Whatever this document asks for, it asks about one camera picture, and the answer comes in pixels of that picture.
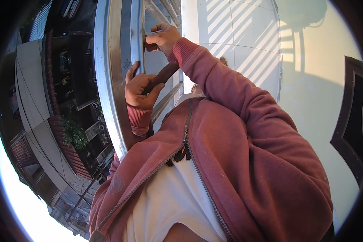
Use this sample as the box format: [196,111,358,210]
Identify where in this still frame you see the person's right hand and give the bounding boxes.
[144,23,182,57]

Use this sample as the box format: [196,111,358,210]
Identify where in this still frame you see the person's left hand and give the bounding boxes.
[125,61,166,110]

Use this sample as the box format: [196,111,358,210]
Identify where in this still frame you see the person's left thumb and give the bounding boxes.
[146,84,166,107]

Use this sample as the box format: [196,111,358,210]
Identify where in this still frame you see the person's left fingers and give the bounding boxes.
[134,74,157,95]

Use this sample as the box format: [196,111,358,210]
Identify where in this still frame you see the person's left index finger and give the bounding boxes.
[125,61,140,83]

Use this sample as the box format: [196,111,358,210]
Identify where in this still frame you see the person's right fingers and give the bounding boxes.
[144,23,170,51]

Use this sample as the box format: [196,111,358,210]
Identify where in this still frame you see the brown wooden tool handle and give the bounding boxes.
[142,60,180,96]

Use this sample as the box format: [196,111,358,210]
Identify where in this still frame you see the metal balcony railing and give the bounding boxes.
[94,0,185,161]

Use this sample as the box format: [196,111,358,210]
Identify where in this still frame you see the green leafy plants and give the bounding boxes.
[60,113,89,151]

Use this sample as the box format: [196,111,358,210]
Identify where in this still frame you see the neighbouring house with tiled roof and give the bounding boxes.
[0,0,115,239]

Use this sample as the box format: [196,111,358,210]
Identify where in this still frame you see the person's body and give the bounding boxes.
[89,96,335,242]

